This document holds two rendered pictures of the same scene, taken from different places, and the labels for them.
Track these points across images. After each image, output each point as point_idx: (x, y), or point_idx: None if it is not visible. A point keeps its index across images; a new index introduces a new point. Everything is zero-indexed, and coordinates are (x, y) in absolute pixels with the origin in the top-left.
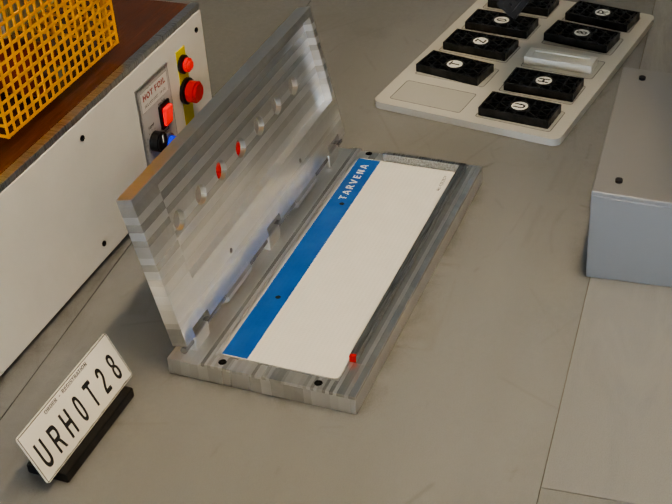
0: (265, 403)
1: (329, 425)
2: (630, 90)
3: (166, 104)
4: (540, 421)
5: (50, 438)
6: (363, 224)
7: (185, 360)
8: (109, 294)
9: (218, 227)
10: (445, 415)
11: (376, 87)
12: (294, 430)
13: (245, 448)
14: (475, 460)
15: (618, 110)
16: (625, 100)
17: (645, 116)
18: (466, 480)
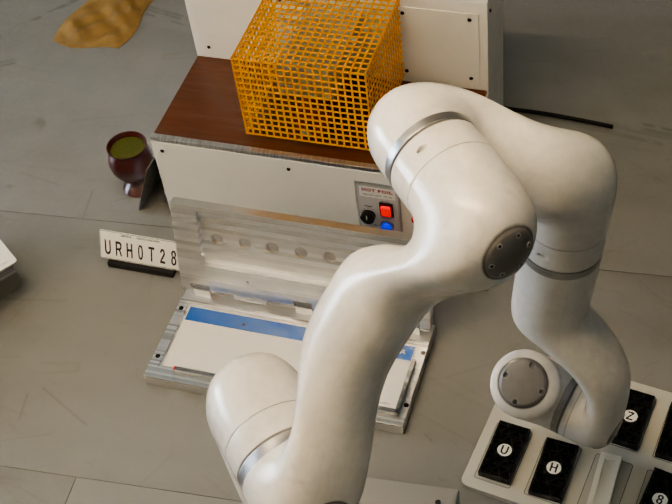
0: (160, 338)
1: (138, 371)
2: (416, 493)
3: (387, 206)
4: (130, 476)
5: (115, 245)
6: None
7: (186, 291)
8: (268, 244)
9: (252, 267)
10: (140, 427)
11: None
12: (136, 355)
13: (124, 335)
14: (101, 444)
15: (382, 483)
16: (399, 489)
17: (374, 502)
18: (86, 440)
